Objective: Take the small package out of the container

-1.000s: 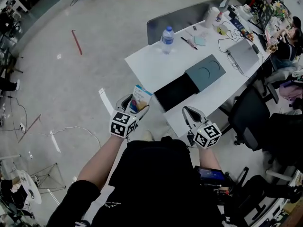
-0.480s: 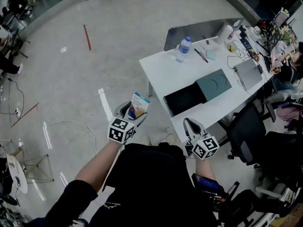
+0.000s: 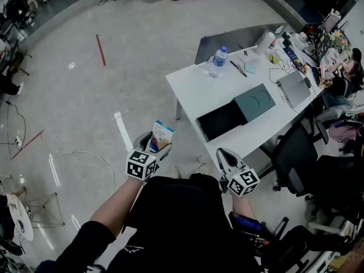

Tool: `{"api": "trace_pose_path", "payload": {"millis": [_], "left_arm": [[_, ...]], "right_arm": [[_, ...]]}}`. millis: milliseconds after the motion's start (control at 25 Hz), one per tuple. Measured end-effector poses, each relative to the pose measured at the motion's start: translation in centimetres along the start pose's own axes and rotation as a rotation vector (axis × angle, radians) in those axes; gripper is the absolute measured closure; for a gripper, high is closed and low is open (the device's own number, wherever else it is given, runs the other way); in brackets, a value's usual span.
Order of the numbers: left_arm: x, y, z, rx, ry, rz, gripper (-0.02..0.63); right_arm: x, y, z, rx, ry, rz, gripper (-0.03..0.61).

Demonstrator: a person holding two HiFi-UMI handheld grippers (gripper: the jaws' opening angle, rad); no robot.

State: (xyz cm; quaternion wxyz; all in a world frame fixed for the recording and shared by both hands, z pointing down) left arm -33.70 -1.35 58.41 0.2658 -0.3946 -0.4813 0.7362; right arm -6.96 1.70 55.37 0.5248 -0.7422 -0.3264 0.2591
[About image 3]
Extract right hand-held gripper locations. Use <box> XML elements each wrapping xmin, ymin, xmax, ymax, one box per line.
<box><xmin>216</xmin><ymin>148</ymin><xmax>260</xmax><ymax>198</ymax></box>

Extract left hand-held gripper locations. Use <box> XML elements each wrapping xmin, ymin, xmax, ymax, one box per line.
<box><xmin>125</xmin><ymin>131</ymin><xmax>173</xmax><ymax>181</ymax></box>

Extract red floor tape strip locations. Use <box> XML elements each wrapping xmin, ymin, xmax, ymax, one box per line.
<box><xmin>96</xmin><ymin>34</ymin><xmax>107</xmax><ymax>67</ymax></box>
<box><xmin>10</xmin><ymin>129</ymin><xmax>45</xmax><ymax>161</ymax></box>

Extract white printed paper packet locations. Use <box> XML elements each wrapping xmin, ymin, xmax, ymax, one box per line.
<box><xmin>150</xmin><ymin>120</ymin><xmax>176</xmax><ymax>153</ymax></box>

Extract black device with blue screen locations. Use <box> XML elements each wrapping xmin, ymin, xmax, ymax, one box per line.
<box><xmin>229</xmin><ymin>211</ymin><xmax>271</xmax><ymax>250</ymax></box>

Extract white round folding table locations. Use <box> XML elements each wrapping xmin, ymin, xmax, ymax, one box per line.
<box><xmin>5</xmin><ymin>192</ymin><xmax>65</xmax><ymax>242</ymax></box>

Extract black pen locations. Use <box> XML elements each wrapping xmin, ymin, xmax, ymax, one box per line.
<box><xmin>229</xmin><ymin>60</ymin><xmax>247</xmax><ymax>77</ymax></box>

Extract pink-screen monitor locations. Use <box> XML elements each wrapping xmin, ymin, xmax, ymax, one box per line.
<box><xmin>321</xmin><ymin>10</ymin><xmax>341</xmax><ymax>34</ymax></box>

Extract dark computer monitor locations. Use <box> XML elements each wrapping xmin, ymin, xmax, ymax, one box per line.
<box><xmin>311</xmin><ymin>30</ymin><xmax>333</xmax><ymax>65</ymax></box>

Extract person's black shirt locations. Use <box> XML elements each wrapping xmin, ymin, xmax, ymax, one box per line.
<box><xmin>35</xmin><ymin>173</ymin><xmax>262</xmax><ymax>273</ymax></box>

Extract black office chair grey armrests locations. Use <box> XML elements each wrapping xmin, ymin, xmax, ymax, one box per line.
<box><xmin>271</xmin><ymin>122</ymin><xmax>329</xmax><ymax>197</ymax></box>

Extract white tall thermos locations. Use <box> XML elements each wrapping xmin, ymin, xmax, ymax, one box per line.
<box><xmin>254</xmin><ymin>32</ymin><xmax>276</xmax><ymax>56</ymax></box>

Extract person's left forearm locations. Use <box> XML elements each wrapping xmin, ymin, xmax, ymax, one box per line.
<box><xmin>89</xmin><ymin>177</ymin><xmax>146</xmax><ymax>235</ymax></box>

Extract person's right forearm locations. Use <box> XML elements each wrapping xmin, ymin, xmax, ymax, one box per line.
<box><xmin>231</xmin><ymin>193</ymin><xmax>258</xmax><ymax>221</ymax></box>

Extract clear plastic water bottle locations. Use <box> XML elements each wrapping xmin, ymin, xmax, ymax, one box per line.
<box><xmin>208</xmin><ymin>45</ymin><xmax>228</xmax><ymax>78</ymax></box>

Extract black box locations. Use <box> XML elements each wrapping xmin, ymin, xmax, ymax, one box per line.
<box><xmin>195</xmin><ymin>83</ymin><xmax>276</xmax><ymax>144</ymax></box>

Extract white jacket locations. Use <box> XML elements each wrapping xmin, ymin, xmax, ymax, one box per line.
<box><xmin>345</xmin><ymin>104</ymin><xmax>364</xmax><ymax>122</ymax></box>

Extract pink backpack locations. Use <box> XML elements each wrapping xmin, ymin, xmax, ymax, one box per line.
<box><xmin>329</xmin><ymin>119</ymin><xmax>358</xmax><ymax>143</ymax></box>

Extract blue booklet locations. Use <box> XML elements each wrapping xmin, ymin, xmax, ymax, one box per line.
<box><xmin>283</xmin><ymin>47</ymin><xmax>299</xmax><ymax>65</ymax></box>

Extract grey laptop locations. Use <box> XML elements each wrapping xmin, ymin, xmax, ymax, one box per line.
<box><xmin>277</xmin><ymin>71</ymin><xmax>312</xmax><ymax>110</ymax></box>

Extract black desk cable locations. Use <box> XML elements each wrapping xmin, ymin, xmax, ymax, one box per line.
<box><xmin>268</xmin><ymin>58</ymin><xmax>318</xmax><ymax>113</ymax></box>

